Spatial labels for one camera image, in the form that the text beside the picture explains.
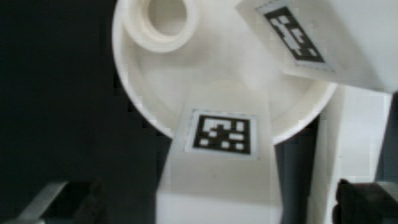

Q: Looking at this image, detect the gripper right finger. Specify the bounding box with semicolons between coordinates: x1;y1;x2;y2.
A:
332;179;398;224

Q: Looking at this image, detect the white stool leg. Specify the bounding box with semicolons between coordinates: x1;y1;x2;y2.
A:
236;0;398;94
156;80;282;224

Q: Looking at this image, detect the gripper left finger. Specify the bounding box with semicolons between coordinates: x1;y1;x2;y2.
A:
12;181;67;224

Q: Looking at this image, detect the white round stool seat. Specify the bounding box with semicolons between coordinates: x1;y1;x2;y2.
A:
112;0;336;142

